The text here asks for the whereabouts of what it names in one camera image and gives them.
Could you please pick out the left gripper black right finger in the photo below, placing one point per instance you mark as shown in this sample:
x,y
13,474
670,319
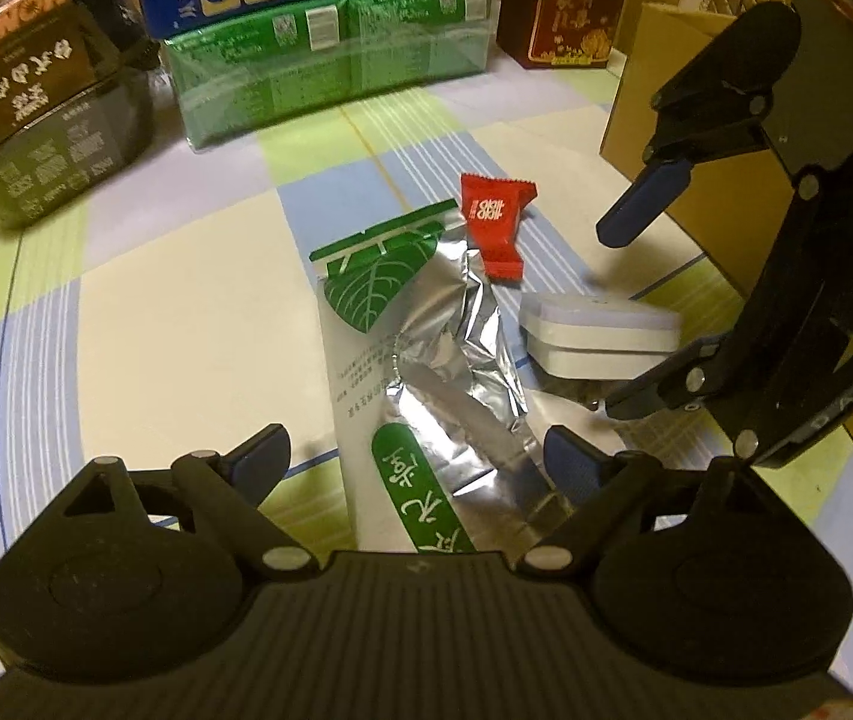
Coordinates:
x,y
604,490

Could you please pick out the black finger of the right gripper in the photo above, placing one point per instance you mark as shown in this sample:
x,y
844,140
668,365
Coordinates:
x,y
664,387
644,202

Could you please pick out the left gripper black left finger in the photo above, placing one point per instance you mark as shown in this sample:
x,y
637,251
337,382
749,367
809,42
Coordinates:
x,y
224,492

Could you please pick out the white power adapter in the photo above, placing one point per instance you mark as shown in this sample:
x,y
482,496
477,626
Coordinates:
x,y
572,336

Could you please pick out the silver foil tea bag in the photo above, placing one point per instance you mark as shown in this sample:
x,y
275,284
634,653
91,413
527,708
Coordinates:
x,y
430,417

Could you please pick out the red candy packet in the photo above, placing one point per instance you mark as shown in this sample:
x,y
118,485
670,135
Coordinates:
x,y
493,208

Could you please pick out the checkered tablecloth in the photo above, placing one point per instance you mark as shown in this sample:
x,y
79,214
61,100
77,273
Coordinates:
x,y
172,308

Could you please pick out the brown cardboard box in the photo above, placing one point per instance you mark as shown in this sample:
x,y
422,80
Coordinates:
x,y
733,207

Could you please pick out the green drink carton pack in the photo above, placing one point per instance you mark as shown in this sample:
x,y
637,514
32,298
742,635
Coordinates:
x,y
254,70

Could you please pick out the dark Honglu food box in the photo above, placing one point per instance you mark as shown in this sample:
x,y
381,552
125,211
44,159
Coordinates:
x,y
75,101

